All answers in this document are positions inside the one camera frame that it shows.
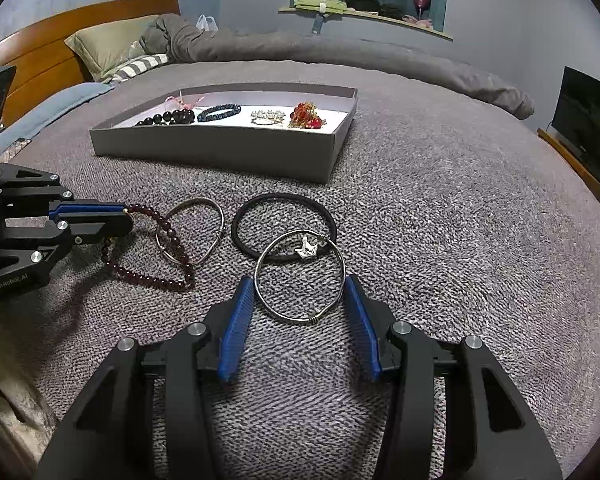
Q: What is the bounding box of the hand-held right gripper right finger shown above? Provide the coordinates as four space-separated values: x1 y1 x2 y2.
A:
344 275 563 480

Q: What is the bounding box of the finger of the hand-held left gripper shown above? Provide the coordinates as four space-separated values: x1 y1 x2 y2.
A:
0 211 134 306
0 165 131 221

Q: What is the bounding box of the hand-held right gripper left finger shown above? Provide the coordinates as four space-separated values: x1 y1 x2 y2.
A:
35 277 255 480

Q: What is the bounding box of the long dark red bead strand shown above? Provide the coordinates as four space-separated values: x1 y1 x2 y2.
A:
101 202 197 292

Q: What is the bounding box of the silver bangle with charm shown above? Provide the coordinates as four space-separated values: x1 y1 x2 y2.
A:
254 230 345 323

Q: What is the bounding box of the brown bead bracelet pink tassel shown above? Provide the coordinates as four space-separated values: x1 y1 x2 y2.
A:
134 91 205 127

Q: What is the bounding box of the black hair tie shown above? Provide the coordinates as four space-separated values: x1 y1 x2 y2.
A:
231 193 338 261

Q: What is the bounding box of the thin silver bangle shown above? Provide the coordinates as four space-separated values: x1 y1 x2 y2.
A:
156 199 226 263

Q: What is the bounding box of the grey cardboard box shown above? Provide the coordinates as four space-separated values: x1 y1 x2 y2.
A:
89 82 359 184

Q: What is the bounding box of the blue bead bracelet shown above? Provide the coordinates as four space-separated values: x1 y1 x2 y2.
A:
197 104 242 122

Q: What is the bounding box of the red and gold chain necklace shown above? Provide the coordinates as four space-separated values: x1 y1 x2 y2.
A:
287 101 328 131

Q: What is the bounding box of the blue bed sheet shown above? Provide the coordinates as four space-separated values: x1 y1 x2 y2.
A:
0 82 116 161

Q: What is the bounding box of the wooden headboard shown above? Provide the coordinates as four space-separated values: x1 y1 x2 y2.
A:
0 0 182 128

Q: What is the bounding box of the olive pillow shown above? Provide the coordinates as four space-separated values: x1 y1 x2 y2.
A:
64 22 156 83

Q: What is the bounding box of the striped pillow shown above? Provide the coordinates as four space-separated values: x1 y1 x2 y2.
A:
111 52 171 82

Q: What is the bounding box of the wooden television stand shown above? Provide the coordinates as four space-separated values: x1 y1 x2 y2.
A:
537 127 600 206

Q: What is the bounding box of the grey rolled duvet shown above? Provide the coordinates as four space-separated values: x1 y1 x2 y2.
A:
140 14 536 121

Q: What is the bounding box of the window sill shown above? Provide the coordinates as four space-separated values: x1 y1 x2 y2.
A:
278 5 453 42

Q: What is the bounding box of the black television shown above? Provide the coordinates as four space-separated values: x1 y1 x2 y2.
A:
551 66 600 171

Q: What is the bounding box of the green cloth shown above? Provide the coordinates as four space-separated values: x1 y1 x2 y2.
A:
294 0 348 15

